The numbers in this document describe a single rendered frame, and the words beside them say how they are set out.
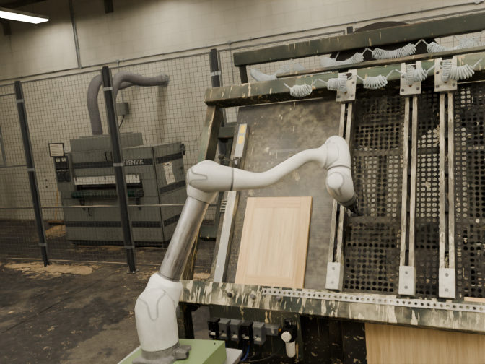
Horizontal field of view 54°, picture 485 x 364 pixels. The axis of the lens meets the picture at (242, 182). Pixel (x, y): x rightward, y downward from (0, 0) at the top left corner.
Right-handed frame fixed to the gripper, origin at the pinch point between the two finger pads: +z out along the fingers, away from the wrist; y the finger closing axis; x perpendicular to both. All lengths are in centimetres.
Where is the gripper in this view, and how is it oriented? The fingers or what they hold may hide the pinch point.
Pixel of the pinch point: (356, 212)
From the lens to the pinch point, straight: 239.8
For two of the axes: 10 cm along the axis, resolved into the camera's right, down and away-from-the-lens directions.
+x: -9.0, 0.2, 4.4
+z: 4.1, 3.8, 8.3
